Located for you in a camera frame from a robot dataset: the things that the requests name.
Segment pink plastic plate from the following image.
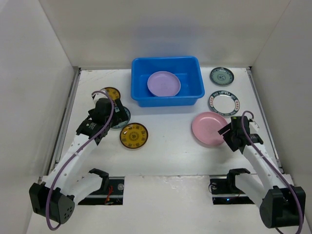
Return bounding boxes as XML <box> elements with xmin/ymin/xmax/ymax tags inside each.
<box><xmin>192</xmin><ymin>112</ymin><xmax>228</xmax><ymax>147</ymax></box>

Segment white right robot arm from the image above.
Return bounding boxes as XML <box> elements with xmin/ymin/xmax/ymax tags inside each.
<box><xmin>218</xmin><ymin>115</ymin><xmax>306</xmax><ymax>233</ymax></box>

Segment purple plastic plate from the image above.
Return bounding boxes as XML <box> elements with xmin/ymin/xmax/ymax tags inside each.
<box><xmin>147</xmin><ymin>71</ymin><xmax>181</xmax><ymax>95</ymax></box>

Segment blue floral small plate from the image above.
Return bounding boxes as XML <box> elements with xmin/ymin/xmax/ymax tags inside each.
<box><xmin>111</xmin><ymin>106</ymin><xmax>132</xmax><ymax>130</ymax></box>

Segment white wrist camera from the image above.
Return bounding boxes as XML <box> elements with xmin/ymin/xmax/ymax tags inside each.
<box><xmin>91</xmin><ymin>89</ymin><xmax>108</xmax><ymax>104</ymax></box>
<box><xmin>249</xmin><ymin>118</ymin><xmax>260</xmax><ymax>134</ymax></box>

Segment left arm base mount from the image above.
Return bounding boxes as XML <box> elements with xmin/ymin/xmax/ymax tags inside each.
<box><xmin>79</xmin><ymin>177</ymin><xmax>125</xmax><ymax>206</ymax></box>

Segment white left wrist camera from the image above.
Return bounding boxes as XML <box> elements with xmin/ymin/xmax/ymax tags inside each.
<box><xmin>91</xmin><ymin>89</ymin><xmax>108</xmax><ymax>104</ymax></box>

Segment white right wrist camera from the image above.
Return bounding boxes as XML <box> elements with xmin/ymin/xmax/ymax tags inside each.
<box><xmin>249</xmin><ymin>118</ymin><xmax>260</xmax><ymax>134</ymax></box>

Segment blue plastic bin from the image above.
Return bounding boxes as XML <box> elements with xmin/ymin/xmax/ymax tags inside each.
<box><xmin>131</xmin><ymin>56</ymin><xmax>205</xmax><ymax>107</ymax></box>

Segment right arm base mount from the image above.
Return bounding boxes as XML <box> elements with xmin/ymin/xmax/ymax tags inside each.
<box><xmin>208</xmin><ymin>176</ymin><xmax>254</xmax><ymax>205</ymax></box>

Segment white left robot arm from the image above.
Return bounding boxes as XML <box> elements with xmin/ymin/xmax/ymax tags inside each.
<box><xmin>29</xmin><ymin>97</ymin><xmax>129</xmax><ymax>225</ymax></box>

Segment yellow patterned small plate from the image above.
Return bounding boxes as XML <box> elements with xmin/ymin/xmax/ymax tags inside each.
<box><xmin>119</xmin><ymin>123</ymin><xmax>149</xmax><ymax>149</ymax></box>

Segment green rimmed white plate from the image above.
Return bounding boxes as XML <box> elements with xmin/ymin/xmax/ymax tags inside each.
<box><xmin>208</xmin><ymin>90</ymin><xmax>240</xmax><ymax>117</ymax></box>

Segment light blue plastic plate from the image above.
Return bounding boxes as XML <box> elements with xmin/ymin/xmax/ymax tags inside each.
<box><xmin>150</xmin><ymin>93</ymin><xmax>177</xmax><ymax>98</ymax></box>

